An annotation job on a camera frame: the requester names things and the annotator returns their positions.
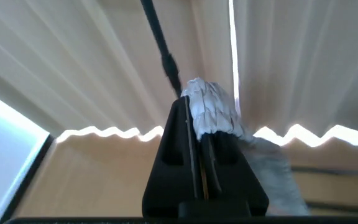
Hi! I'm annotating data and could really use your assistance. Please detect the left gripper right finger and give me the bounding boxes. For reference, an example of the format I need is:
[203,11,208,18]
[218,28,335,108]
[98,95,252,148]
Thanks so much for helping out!
[199,130,270,218]

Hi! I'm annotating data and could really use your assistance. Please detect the pale grey shorts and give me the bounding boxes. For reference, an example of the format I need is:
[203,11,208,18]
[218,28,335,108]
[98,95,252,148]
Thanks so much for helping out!
[180,77,311,217]

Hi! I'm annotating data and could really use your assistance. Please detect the black clothes rack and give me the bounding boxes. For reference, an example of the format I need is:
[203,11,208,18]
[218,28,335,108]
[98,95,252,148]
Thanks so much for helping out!
[139,0,358,215]

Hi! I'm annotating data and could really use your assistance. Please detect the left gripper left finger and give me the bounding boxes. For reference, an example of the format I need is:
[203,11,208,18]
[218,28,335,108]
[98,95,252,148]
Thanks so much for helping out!
[141,95,202,218]

